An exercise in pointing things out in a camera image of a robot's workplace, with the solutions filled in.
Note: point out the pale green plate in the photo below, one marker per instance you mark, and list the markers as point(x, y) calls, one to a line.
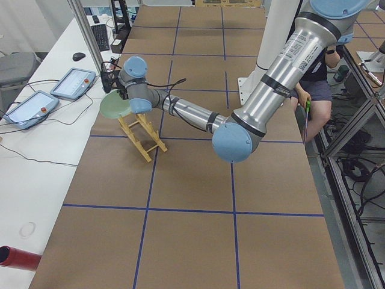
point(113, 106)

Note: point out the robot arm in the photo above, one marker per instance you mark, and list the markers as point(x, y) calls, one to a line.
point(319, 24)

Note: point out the black computer mouse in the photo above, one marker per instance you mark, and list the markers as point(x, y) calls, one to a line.
point(78, 56)

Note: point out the seated person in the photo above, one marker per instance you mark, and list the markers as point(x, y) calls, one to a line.
point(314, 87)

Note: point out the aluminium frame post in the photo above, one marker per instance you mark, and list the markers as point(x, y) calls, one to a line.
point(90, 41)

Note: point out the near teach pendant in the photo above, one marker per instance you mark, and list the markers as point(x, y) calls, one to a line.
point(32, 110)

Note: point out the black keyboard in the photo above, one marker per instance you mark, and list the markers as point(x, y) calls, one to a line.
point(101, 36)

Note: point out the red cylinder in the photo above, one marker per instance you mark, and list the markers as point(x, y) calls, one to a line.
point(19, 259)

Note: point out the wooden dish rack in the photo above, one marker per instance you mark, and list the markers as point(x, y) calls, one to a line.
point(142, 134)

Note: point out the grey office chair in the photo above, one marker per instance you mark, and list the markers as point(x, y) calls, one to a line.
point(16, 70)

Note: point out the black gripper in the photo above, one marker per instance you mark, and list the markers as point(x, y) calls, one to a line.
point(121, 91)

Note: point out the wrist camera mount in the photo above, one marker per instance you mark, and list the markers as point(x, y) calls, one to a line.
point(109, 74)

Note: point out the brown paper table cover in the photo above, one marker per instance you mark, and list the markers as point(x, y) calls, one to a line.
point(188, 219)

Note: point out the far teach pendant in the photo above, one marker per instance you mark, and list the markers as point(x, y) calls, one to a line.
point(74, 84)

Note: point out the teach pendant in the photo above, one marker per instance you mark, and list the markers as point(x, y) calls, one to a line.
point(74, 84)
point(32, 110)

